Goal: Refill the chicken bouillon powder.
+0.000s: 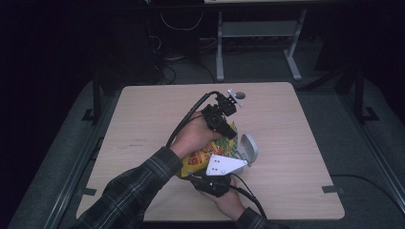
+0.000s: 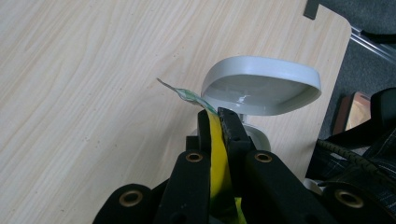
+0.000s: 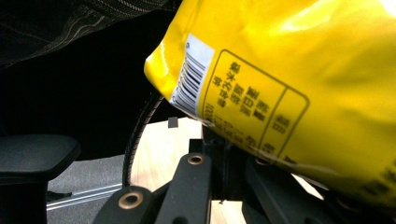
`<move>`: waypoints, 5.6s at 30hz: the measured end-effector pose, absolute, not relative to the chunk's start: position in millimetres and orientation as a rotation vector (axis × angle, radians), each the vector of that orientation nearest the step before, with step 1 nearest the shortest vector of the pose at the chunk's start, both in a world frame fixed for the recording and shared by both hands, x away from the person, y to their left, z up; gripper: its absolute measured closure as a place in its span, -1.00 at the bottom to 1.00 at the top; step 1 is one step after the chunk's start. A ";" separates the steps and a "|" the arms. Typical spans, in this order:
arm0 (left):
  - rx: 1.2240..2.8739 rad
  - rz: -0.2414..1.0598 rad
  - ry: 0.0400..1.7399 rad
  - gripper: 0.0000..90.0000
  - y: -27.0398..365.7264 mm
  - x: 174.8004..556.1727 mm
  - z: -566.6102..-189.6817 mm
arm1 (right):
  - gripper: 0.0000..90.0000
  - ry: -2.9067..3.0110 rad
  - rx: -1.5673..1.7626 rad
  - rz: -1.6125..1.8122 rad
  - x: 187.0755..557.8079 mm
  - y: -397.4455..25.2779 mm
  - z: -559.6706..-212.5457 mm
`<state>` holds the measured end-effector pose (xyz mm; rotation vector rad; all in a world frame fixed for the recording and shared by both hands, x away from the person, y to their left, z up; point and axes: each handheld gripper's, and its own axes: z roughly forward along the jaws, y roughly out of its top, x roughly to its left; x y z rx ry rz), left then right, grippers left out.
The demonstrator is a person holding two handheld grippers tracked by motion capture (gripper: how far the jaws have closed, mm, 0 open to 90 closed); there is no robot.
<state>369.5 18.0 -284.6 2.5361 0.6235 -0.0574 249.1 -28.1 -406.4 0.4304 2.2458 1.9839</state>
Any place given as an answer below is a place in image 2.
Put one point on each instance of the aluminium floor rail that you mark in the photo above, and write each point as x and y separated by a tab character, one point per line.
373	46

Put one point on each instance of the brown box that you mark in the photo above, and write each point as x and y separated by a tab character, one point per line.
358	115

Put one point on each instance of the grey tape strip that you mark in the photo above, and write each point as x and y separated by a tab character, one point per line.
311	9

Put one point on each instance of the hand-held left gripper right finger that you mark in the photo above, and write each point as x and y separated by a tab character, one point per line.
235	133

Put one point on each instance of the yellow spouted refill pouch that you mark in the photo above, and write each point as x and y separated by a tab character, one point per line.
219	174

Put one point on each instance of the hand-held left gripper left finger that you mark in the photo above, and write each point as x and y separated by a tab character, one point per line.
203	137

